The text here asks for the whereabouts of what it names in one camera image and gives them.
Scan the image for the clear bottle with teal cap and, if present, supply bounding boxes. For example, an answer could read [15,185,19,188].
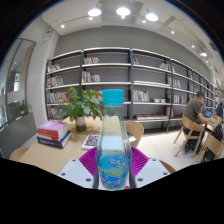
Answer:
[95,88,133,191]

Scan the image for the round ceiling lights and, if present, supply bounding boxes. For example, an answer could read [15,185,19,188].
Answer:
[59,6,209,58]

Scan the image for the grey wall shelf unit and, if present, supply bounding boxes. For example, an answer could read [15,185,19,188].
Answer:
[44,46,221,134]

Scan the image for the dark blue book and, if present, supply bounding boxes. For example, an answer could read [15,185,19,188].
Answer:
[36,131,73,149]

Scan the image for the light wooden chair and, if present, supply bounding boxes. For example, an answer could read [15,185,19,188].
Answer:
[173,113,205,158]
[159,159,177,174]
[9,147,30,162]
[192,131,224,165]
[124,119,145,149]

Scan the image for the open laptop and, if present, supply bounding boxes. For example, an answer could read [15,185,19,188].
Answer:
[203,109,214,119]

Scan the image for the white booklet with square code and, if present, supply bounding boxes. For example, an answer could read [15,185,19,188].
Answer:
[81,134,101,151]

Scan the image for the black bag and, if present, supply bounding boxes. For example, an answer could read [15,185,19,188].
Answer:
[202,148,218,163]

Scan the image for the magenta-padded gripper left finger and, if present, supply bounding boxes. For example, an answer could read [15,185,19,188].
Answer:
[57,146,100,190]

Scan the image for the green potted plant glass vase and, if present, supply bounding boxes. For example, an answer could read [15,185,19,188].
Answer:
[59,87,104,133]

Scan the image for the red book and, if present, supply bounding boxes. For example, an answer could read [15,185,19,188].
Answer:
[37,128,69,143]

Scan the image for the small green potted plant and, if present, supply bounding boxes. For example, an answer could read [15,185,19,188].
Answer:
[16,99,33,117]

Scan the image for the pink book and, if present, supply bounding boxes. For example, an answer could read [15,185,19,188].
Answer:
[37,120,69,137]

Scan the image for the person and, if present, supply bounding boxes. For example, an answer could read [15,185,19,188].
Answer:
[214,101,224,119]
[182,90,214,153]

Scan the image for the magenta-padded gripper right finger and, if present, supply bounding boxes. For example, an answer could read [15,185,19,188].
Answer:
[128,146,171,189]

